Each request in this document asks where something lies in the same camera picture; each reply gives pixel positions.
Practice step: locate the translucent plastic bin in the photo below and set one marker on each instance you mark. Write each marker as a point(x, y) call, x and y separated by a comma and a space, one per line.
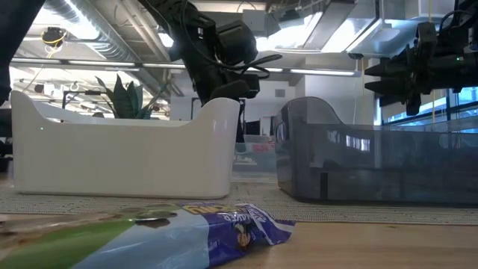
point(373, 168)

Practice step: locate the long ceiling light strip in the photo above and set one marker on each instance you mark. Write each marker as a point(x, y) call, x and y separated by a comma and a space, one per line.
point(104, 64)

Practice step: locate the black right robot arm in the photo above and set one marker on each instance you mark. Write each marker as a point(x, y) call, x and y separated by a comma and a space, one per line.
point(470, 7)

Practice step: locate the person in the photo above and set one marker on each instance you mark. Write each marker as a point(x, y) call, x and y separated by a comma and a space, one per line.
point(15, 37)

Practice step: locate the white plastic bin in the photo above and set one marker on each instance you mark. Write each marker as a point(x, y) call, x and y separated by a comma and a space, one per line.
point(112, 160)

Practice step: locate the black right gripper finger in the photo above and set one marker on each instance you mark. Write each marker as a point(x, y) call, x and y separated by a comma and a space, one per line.
point(396, 68)
point(396, 87)

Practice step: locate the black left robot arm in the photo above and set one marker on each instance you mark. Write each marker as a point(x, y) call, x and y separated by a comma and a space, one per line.
point(205, 41)

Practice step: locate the silver ceiling air duct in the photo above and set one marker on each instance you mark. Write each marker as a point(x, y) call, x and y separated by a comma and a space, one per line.
point(97, 33)

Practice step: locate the blue purple granola bar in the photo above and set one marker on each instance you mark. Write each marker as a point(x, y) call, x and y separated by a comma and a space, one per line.
point(168, 243)

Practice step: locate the green potted plant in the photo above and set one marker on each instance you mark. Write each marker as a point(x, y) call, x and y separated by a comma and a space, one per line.
point(125, 99)

